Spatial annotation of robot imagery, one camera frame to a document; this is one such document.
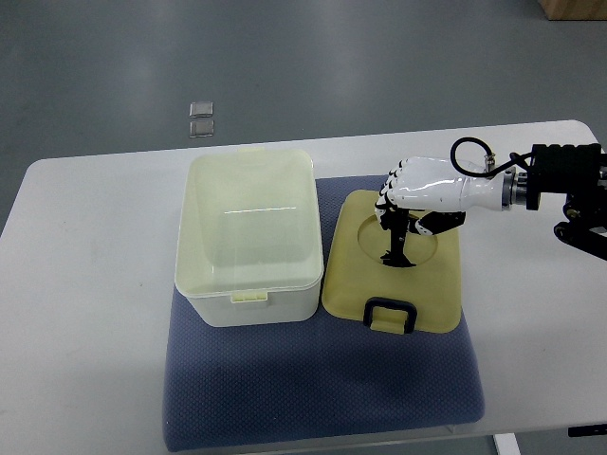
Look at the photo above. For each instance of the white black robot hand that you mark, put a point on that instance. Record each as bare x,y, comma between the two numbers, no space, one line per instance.
427,196

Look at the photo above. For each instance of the yellow storage box lid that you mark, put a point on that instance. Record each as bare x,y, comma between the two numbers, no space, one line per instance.
396,289

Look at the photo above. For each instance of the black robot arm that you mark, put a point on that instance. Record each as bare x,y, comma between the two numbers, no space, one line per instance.
579,173

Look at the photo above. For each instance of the white storage box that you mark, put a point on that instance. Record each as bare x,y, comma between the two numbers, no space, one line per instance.
249,247

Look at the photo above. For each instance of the brown cardboard box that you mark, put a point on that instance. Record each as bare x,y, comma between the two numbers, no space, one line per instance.
574,10

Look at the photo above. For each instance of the upper metal floor plate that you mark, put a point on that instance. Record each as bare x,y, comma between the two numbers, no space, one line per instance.
201,109

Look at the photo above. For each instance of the blue grey cushion mat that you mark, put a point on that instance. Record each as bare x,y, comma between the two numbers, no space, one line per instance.
321,377

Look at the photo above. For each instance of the white table leg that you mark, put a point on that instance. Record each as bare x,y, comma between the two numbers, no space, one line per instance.
506,444

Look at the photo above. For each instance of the black bracket under table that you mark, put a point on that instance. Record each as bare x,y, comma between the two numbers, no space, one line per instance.
587,431

